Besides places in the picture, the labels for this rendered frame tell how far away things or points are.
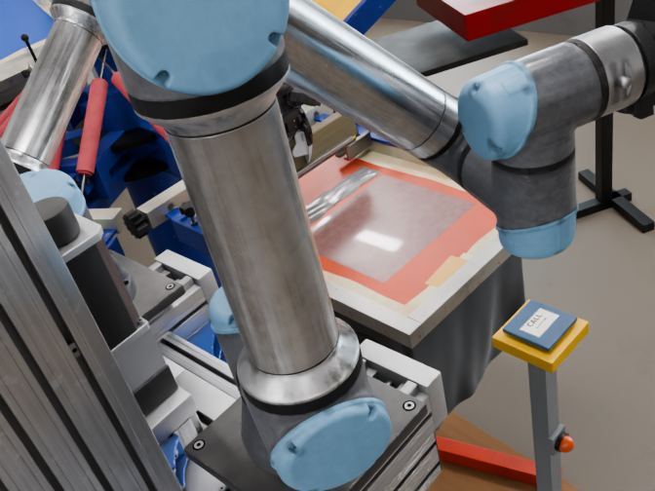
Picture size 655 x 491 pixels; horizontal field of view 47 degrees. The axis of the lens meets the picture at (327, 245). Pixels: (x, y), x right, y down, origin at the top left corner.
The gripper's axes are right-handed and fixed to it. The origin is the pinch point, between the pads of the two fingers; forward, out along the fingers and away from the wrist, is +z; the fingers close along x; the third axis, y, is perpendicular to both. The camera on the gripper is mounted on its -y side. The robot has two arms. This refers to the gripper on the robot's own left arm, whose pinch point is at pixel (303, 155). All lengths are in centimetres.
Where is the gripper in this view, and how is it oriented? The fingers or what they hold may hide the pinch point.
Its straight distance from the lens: 188.9
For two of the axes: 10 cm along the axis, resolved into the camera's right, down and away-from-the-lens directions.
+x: 7.0, 2.9, -6.6
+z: 2.0, 8.0, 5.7
